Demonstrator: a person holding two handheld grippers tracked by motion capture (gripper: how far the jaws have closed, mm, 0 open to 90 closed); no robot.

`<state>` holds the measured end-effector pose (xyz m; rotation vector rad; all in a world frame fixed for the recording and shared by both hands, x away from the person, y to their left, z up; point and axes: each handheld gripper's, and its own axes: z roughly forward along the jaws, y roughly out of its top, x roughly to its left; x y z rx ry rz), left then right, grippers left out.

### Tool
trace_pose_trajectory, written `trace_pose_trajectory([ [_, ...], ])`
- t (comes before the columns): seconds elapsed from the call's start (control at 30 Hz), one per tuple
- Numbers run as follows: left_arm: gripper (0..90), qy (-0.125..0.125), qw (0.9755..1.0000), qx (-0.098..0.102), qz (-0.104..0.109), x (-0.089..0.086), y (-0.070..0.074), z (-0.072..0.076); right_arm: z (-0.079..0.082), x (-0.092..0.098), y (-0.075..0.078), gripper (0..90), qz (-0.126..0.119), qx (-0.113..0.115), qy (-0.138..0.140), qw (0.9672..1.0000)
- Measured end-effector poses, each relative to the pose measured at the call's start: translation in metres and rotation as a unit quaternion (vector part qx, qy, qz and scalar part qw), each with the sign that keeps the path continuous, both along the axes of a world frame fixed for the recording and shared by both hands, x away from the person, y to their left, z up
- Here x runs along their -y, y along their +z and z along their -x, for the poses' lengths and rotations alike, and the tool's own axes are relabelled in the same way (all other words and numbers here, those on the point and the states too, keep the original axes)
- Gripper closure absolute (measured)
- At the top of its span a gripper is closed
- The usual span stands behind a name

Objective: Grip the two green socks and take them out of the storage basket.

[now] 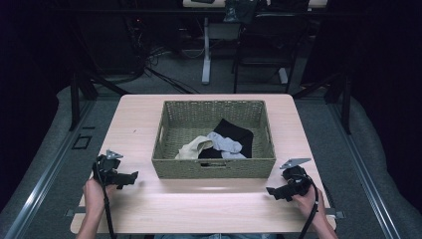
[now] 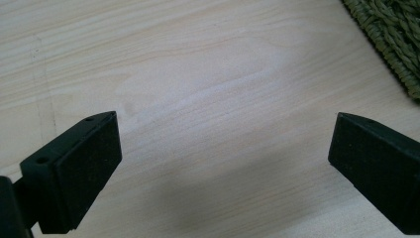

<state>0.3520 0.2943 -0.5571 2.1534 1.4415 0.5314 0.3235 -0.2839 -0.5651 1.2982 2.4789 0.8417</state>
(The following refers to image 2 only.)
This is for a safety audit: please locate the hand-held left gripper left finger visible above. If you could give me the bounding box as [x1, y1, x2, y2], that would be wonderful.
[13, 110, 123, 235]

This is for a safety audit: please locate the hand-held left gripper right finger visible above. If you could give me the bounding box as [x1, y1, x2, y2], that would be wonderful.
[327, 111, 420, 236]

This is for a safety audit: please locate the green woven mat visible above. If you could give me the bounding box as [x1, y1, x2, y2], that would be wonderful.
[342, 0, 420, 102]

